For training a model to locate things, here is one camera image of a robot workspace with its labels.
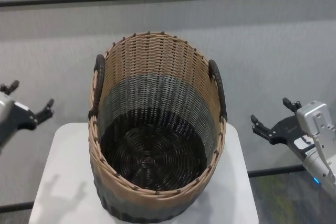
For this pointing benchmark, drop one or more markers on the tan grey woven laundry basket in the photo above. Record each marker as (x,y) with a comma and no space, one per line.
(157,142)

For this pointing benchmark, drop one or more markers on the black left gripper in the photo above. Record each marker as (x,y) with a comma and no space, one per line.
(25,117)

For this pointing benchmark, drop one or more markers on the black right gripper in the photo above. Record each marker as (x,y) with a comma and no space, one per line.
(287,132)

